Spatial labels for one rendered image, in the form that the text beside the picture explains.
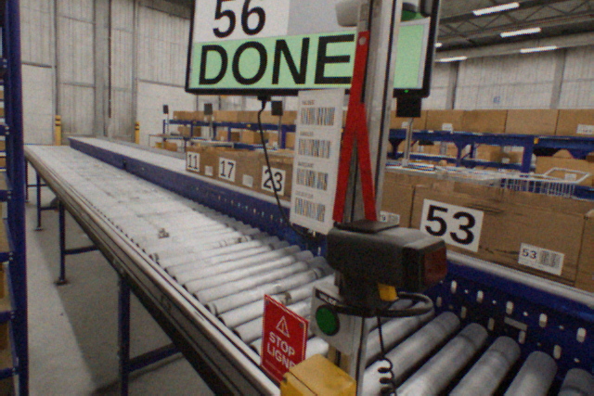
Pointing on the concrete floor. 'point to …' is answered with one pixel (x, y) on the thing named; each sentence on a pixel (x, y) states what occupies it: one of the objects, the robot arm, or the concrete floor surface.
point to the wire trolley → (519, 178)
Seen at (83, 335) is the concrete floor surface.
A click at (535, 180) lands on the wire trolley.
